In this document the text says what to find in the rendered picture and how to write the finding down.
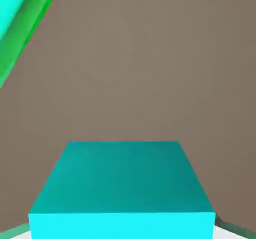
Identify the small cyan cube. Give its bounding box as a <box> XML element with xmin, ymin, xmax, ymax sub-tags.
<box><xmin>27</xmin><ymin>140</ymin><xmax>216</xmax><ymax>239</ymax></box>

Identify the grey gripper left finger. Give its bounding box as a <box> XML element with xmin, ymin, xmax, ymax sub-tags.
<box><xmin>0</xmin><ymin>222</ymin><xmax>32</xmax><ymax>239</ymax></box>

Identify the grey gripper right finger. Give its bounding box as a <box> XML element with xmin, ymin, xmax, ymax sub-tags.
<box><xmin>212</xmin><ymin>214</ymin><xmax>256</xmax><ymax>239</ymax></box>

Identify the large green box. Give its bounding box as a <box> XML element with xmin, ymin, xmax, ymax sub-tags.
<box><xmin>0</xmin><ymin>0</ymin><xmax>64</xmax><ymax>90</ymax></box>

